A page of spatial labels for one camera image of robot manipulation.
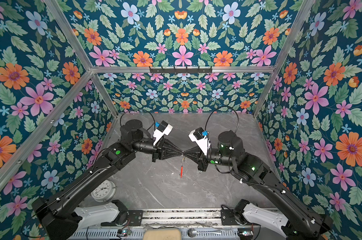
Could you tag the large keyring with red grip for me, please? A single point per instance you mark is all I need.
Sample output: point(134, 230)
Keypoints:
point(182, 164)

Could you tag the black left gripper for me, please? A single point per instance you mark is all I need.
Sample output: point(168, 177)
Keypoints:
point(157, 150)

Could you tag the white analog clock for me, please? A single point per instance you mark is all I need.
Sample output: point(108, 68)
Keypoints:
point(104, 192)

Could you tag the aluminium frame bar left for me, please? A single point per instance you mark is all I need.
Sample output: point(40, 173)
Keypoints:
point(11, 167)

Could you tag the aluminium frame corner post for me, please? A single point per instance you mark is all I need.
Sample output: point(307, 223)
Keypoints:
point(301, 16)
point(67, 30)

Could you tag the aluminium frame corner post left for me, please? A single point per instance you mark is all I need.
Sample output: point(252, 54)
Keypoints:
point(67, 30)

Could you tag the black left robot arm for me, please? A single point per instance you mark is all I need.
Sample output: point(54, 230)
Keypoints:
point(61, 216)

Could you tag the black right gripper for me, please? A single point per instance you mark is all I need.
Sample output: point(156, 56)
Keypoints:
point(201, 161)

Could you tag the metal spoon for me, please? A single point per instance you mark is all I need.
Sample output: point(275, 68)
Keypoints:
point(192, 233)

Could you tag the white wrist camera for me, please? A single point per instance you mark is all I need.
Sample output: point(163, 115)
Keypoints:
point(200, 137)
point(162, 129)

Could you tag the aluminium frame corner post right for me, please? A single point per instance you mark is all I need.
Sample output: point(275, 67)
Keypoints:
point(301, 16)

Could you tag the aluminium frame horizontal bar back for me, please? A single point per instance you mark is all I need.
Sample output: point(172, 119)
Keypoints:
point(132, 70)

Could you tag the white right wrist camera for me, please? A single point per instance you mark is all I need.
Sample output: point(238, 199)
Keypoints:
point(200, 137)

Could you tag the black hook rack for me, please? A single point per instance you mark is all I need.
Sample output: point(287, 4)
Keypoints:
point(180, 70)

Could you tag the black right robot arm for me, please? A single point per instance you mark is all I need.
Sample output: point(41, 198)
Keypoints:
point(295, 221)

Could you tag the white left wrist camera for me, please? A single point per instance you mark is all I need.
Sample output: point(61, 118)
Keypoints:
point(162, 129)

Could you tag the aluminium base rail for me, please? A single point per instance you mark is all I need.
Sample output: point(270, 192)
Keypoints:
point(196, 217)

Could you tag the beige pad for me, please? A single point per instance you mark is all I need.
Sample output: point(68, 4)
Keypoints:
point(163, 234)

